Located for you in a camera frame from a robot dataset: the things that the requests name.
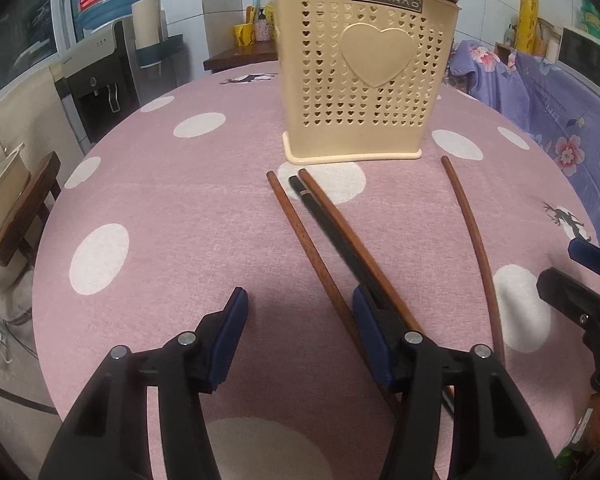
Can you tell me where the yellow package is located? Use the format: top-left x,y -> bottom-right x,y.
517,0 -> 539,56

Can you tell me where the brown wooden chopstick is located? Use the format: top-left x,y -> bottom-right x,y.
440,156 -> 507,361
265,170 -> 403,421
297,168 -> 425,335

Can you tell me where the wooden side cabinet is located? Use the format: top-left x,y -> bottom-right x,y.
203,40 -> 281,74

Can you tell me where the beige cloth cover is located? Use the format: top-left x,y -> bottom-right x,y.
0,67 -> 81,171

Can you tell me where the microwave oven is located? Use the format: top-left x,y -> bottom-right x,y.
557,27 -> 600,93

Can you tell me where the dotted pump bottle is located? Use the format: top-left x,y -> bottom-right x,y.
254,7 -> 274,42

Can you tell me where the paper towel roll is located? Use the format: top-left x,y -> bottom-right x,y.
131,0 -> 169,68

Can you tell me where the water dispenser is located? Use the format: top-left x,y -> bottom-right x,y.
60,20 -> 142,147

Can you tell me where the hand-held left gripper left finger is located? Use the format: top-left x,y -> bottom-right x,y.
39,286 -> 250,480

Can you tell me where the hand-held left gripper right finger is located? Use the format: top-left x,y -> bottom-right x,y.
351,284 -> 563,480

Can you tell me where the window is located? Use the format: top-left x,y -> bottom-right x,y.
0,0 -> 63,88

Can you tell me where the cream plastic utensil holder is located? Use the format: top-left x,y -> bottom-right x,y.
269,0 -> 463,165

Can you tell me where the dark wooden chair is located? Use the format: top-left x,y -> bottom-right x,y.
0,152 -> 62,267

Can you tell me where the purple floral cloth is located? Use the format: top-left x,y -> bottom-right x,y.
452,40 -> 600,196

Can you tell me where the black cable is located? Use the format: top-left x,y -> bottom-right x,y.
0,379 -> 58,417

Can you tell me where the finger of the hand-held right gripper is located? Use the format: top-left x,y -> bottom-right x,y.
568,238 -> 600,286
536,267 -> 600,333

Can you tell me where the black chopstick with silver band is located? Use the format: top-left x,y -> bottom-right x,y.
287,175 -> 456,418

